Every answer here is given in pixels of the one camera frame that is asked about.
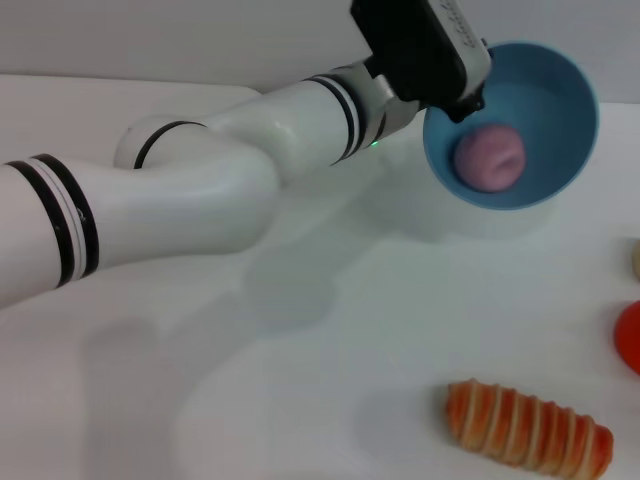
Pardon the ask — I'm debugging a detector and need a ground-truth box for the pink toy peach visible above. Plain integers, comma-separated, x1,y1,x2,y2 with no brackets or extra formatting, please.
453,125,527,194

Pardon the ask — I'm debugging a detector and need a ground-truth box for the orange striped toy bread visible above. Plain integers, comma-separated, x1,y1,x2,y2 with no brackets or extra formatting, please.
444,378,615,479

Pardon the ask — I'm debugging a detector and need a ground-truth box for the blue bowl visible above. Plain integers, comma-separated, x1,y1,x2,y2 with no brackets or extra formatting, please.
422,41,600,211

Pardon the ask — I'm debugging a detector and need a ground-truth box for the red round object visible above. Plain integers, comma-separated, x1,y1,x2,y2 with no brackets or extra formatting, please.
613,299,640,377

